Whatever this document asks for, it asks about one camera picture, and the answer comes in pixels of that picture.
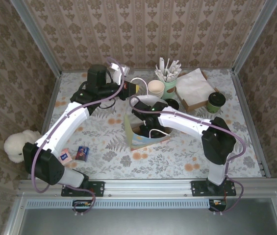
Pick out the pastel paper takeout bag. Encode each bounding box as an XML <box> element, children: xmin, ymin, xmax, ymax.
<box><xmin>124</xmin><ymin>77</ymin><xmax>172</xmax><ymax>151</ymax></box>

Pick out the black plastic cup lid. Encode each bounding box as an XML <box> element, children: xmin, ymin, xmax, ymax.
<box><xmin>208</xmin><ymin>92</ymin><xmax>227</xmax><ymax>106</ymax></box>

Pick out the stack of paper cups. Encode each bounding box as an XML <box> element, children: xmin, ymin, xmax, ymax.
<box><xmin>148</xmin><ymin>79</ymin><xmax>165</xmax><ymax>98</ymax></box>

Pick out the brown cardboard cup carrier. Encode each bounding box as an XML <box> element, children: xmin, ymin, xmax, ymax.
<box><xmin>131</xmin><ymin>123</ymin><xmax>172</xmax><ymax>138</ymax></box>

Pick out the mint green holder cup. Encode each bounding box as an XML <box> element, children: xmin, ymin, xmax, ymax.
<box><xmin>163</xmin><ymin>78</ymin><xmax>178</xmax><ymax>101</ymax></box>

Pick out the brown cardboard tray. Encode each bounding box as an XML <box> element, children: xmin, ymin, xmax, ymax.
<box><xmin>175</xmin><ymin>70</ymin><xmax>221</xmax><ymax>112</ymax></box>

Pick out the stack of white napkins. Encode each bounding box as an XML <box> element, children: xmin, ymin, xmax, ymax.
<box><xmin>176</xmin><ymin>68</ymin><xmax>215</xmax><ymax>103</ymax></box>

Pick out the floral patterned table cover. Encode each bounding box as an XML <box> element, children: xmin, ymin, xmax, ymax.
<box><xmin>41</xmin><ymin>70</ymin><xmax>264</xmax><ymax>181</ymax></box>

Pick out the blue small box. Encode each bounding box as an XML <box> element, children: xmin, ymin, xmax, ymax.
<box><xmin>76</xmin><ymin>146</ymin><xmax>90</xmax><ymax>162</ymax></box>

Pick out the pink sugar packet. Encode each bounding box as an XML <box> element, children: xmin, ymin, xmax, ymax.
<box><xmin>58</xmin><ymin>148</ymin><xmax>73</xmax><ymax>164</ymax></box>

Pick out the white teddy bear plush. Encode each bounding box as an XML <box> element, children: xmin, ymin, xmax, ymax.
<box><xmin>3</xmin><ymin>129</ymin><xmax>42</xmax><ymax>164</ymax></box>

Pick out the grey metal panel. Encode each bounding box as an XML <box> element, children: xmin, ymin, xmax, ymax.
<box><xmin>4</xmin><ymin>197</ymin><xmax>277</xmax><ymax>235</ymax></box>

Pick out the black controller board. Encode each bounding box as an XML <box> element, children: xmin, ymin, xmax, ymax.
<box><xmin>208</xmin><ymin>198</ymin><xmax>227</xmax><ymax>212</ymax></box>
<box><xmin>72</xmin><ymin>199</ymin><xmax>92</xmax><ymax>213</ymax></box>

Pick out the aluminium side rail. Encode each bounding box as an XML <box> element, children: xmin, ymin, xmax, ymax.
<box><xmin>230</xmin><ymin>70</ymin><xmax>271</xmax><ymax>178</ymax></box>
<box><xmin>40</xmin><ymin>72</ymin><xmax>63</xmax><ymax>135</ymax></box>

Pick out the aluminium front rail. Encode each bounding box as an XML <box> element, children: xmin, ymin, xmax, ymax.
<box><xmin>17</xmin><ymin>178</ymin><xmax>277</xmax><ymax>198</ymax></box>

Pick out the aluminium frame post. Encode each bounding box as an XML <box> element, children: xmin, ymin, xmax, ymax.
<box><xmin>10</xmin><ymin>0</ymin><xmax>62</xmax><ymax>77</ymax></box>
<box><xmin>231</xmin><ymin>0</ymin><xmax>277</xmax><ymax>74</ymax></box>

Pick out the grey slotted cable duct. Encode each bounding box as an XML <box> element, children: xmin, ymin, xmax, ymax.
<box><xmin>26</xmin><ymin>198</ymin><xmax>211</xmax><ymax>209</ymax></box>

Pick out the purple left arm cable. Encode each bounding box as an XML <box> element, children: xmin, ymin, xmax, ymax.
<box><xmin>31</xmin><ymin>57</ymin><xmax>129</xmax><ymax>216</ymax></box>

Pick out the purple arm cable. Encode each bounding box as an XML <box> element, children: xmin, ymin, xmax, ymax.
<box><xmin>31</xmin><ymin>57</ymin><xmax>129</xmax><ymax>216</ymax></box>
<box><xmin>129</xmin><ymin>95</ymin><xmax>247</xmax><ymax>216</ymax></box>

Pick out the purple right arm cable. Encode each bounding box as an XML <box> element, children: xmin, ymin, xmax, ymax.
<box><xmin>129</xmin><ymin>95</ymin><xmax>247</xmax><ymax>216</ymax></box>

